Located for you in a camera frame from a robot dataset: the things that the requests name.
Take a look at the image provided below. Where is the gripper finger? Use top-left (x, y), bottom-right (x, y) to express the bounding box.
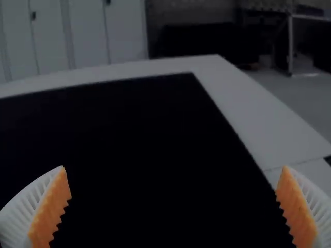
top-left (0, 165), bottom-right (73, 248)
top-left (275, 165), bottom-right (331, 248)

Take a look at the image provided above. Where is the grey cupboard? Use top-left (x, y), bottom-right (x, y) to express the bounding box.
top-left (0, 0), bottom-right (150, 84)

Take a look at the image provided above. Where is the black mat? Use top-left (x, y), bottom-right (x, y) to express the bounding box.
top-left (0, 72), bottom-right (298, 248)

